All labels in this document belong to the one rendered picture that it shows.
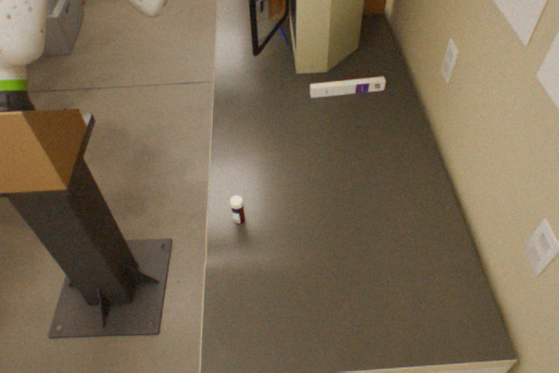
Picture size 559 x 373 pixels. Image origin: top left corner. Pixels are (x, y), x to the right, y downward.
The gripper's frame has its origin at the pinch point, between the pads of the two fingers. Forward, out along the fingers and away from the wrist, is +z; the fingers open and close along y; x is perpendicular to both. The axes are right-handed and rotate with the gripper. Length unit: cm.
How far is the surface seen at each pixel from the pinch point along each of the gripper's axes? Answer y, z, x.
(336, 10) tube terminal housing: -2.8, 30.3, 1.2
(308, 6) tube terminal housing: 0.7, 22.9, -5.2
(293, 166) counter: -26, 35, -48
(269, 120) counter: -26.0, 20.4, -32.9
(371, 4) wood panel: -22, 33, 41
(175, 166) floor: -120, -57, 2
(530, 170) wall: 4, 92, -55
